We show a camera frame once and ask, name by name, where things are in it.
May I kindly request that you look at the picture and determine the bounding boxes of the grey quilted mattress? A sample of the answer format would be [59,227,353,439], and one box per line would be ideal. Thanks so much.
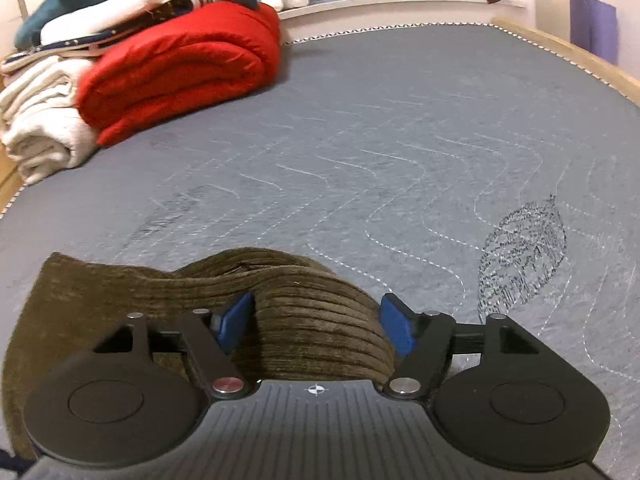
[0,22,640,480]

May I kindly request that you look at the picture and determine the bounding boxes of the purple wall sheet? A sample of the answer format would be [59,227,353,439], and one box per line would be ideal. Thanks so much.
[569,0,619,67]

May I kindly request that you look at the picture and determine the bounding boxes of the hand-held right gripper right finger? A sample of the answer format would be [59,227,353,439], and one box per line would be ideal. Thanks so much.
[379,292,537,403]

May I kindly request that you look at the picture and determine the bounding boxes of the red folded blanket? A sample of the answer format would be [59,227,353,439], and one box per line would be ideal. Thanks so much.
[77,1,283,149]

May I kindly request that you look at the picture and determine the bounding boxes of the white folded towel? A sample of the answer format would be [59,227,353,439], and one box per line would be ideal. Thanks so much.
[0,54,102,186]

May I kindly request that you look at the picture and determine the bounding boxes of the brown corduroy pants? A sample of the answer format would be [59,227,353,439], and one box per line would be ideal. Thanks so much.
[0,247,397,463]

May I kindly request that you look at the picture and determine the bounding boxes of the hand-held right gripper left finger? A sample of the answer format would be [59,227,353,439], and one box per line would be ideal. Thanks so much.
[92,292,257,403]

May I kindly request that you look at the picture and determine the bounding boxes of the navy patterned cloth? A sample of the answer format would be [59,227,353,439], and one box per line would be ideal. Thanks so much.
[0,0,213,75]

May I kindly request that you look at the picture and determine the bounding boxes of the white curved headboard ledge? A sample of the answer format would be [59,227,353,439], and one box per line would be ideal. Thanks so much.
[276,0,527,45]

